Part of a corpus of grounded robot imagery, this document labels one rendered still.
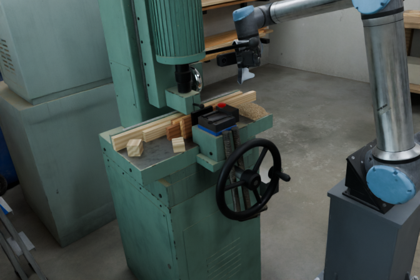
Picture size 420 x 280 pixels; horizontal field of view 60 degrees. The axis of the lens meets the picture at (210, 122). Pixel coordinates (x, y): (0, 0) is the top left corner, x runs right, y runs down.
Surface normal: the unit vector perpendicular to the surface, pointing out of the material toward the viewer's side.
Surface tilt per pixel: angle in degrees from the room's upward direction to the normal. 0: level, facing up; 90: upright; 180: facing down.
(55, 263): 0
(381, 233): 90
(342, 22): 90
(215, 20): 90
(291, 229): 0
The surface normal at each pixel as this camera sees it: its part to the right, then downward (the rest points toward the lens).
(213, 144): -0.78, 0.31
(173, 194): 0.62, 0.29
